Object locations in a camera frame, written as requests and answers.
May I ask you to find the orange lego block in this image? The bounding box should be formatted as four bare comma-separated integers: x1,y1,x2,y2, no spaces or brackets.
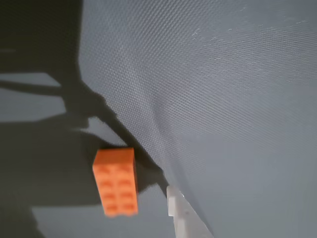
92,147,139,219

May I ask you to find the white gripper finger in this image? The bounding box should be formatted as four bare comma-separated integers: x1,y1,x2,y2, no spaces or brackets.
166,185,215,238

